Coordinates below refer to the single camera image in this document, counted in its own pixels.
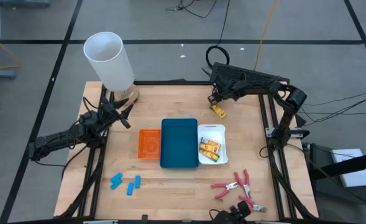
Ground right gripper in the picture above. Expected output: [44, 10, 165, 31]
[208, 78, 237, 107]

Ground black coiled cable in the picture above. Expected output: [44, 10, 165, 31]
[204, 0, 232, 71]

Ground yellow hanging cable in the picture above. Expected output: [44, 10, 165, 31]
[253, 0, 279, 72]

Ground pink-handled pliers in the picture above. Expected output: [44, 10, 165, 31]
[234, 169, 253, 199]
[210, 181, 240, 200]
[238, 195, 268, 213]

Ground white plastic bin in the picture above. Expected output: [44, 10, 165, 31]
[197, 123, 229, 165]

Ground blue plastic bin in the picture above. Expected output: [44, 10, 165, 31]
[160, 118, 199, 169]

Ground black aluminium table frame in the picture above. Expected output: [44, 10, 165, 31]
[57, 80, 318, 224]

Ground orange plastic basket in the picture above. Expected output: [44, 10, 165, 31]
[137, 128, 162, 160]

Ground black mesh panel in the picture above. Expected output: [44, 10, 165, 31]
[209, 62, 291, 86]

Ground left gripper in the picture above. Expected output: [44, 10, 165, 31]
[104, 98, 135, 129]

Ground black side table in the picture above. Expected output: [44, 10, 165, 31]
[308, 142, 366, 208]

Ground black device with cable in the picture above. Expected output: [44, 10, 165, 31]
[209, 200, 252, 224]

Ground white booklet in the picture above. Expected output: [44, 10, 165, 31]
[330, 148, 366, 189]

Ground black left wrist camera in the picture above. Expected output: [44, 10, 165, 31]
[101, 101, 115, 116]

